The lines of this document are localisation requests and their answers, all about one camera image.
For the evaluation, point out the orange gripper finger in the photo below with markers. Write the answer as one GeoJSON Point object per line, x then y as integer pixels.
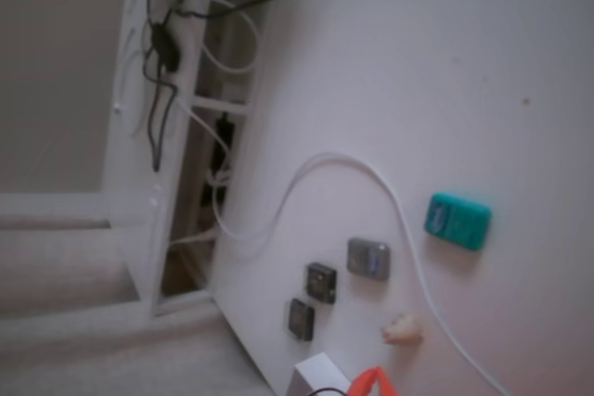
{"type": "Point", "coordinates": [359, 382]}
{"type": "Point", "coordinates": [384, 382]}

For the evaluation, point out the teal green cube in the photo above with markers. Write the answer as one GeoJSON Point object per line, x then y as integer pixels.
{"type": "Point", "coordinates": [457, 220]}

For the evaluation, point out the white cardboard bin box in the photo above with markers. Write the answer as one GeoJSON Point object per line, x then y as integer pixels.
{"type": "Point", "coordinates": [315, 375]}

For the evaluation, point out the small beige animal figurine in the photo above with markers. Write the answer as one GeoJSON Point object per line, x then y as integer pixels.
{"type": "Point", "coordinates": [404, 331]}

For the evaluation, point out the black box with clear lid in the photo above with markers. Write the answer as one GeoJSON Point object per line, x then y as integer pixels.
{"type": "Point", "coordinates": [300, 319]}
{"type": "Point", "coordinates": [320, 282]}

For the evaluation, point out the silver metal tin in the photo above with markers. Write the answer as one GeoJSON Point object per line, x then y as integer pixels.
{"type": "Point", "coordinates": [368, 259]}

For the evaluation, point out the black power plug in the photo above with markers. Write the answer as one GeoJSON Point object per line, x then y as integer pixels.
{"type": "Point", "coordinates": [224, 131]}

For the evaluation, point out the white metal frame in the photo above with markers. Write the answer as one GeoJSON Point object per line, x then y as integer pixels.
{"type": "Point", "coordinates": [134, 173]}

